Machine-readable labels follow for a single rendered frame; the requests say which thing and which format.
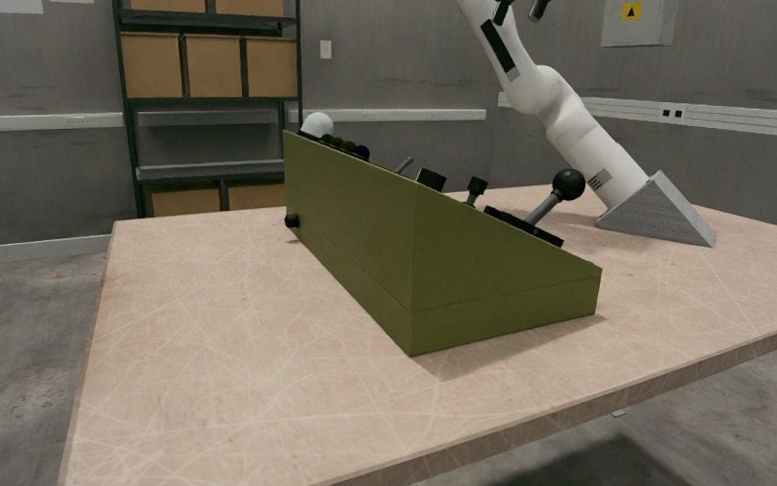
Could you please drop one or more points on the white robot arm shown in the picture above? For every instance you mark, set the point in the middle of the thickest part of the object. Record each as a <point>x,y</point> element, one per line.
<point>607,168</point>

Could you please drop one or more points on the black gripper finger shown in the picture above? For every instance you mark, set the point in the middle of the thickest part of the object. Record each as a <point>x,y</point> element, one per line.
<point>500,11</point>
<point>537,10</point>

